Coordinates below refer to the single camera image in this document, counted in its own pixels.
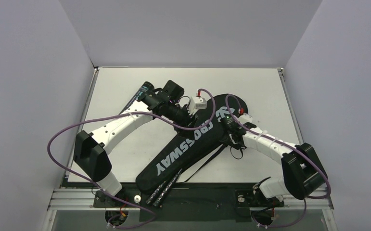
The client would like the black racket bag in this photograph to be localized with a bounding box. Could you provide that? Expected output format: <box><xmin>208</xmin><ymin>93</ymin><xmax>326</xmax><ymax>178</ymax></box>
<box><xmin>135</xmin><ymin>94</ymin><xmax>248</xmax><ymax>193</ymax></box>

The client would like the black shuttlecock tube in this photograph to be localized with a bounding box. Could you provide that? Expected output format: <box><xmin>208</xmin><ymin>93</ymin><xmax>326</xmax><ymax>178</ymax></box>
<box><xmin>120</xmin><ymin>81</ymin><xmax>154</xmax><ymax>113</ymax></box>

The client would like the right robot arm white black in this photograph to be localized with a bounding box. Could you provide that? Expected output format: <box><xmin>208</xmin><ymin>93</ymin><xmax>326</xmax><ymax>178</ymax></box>
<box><xmin>219</xmin><ymin>114</ymin><xmax>328</xmax><ymax>206</ymax></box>

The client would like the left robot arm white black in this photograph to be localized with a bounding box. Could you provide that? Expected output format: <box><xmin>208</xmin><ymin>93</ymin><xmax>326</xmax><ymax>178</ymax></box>
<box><xmin>73</xmin><ymin>80</ymin><xmax>206</xmax><ymax>207</ymax></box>

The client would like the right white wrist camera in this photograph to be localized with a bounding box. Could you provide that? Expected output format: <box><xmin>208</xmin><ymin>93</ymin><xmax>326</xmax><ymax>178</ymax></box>
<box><xmin>238</xmin><ymin>113</ymin><xmax>253</xmax><ymax>125</ymax></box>

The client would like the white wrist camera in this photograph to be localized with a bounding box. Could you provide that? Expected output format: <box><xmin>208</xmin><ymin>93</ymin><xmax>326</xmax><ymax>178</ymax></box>
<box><xmin>188</xmin><ymin>96</ymin><xmax>207</xmax><ymax>114</ymax></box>
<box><xmin>238</xmin><ymin>113</ymin><xmax>253</xmax><ymax>125</ymax></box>

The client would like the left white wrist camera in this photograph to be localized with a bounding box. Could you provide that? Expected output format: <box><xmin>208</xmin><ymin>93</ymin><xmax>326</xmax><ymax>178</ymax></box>
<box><xmin>188</xmin><ymin>96</ymin><xmax>207</xmax><ymax>114</ymax></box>

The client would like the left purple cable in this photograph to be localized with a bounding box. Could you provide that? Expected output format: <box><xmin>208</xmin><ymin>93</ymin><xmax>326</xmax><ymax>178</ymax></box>
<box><xmin>47</xmin><ymin>89</ymin><xmax>217</xmax><ymax>230</ymax></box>

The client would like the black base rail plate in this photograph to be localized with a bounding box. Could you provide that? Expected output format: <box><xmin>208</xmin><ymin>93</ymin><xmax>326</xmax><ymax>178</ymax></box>
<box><xmin>93</xmin><ymin>183</ymin><xmax>284</xmax><ymax>222</ymax></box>

